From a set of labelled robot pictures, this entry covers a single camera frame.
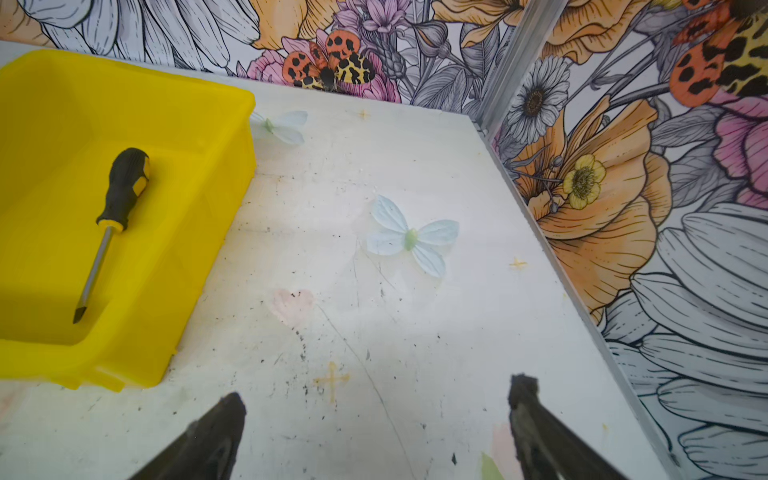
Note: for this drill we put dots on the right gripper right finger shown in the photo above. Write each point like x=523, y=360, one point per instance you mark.
x=545, y=447

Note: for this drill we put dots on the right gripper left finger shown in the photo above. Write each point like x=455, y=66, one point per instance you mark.
x=207, y=449

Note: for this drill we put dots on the black yellow handled screwdriver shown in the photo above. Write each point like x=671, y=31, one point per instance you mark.
x=128, y=178

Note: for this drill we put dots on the yellow plastic bin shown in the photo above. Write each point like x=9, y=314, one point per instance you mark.
x=65, y=118

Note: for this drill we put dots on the right corner aluminium post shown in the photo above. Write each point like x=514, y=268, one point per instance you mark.
x=525, y=45

